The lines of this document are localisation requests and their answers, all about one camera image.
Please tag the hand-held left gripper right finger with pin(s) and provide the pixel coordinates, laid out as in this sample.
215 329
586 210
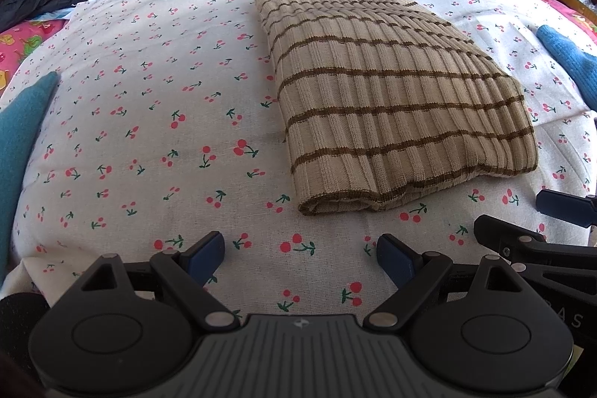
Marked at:
396 261

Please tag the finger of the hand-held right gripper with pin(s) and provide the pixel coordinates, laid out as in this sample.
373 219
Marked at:
508 237
566 207

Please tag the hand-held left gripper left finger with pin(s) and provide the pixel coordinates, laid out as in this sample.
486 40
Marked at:
206 256

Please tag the beige brown striped sweater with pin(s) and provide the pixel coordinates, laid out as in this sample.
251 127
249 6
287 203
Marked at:
396 99

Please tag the blue fleece cloth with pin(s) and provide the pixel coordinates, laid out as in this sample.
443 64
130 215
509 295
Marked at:
573 57

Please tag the white cherry print sheet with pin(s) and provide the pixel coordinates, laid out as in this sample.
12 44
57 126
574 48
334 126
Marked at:
140 109

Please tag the teal fleece cloth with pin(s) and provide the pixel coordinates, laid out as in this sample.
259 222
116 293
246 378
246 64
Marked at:
18 146

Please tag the pink cartoon print bedsheet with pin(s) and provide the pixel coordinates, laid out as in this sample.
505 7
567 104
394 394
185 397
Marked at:
18 48

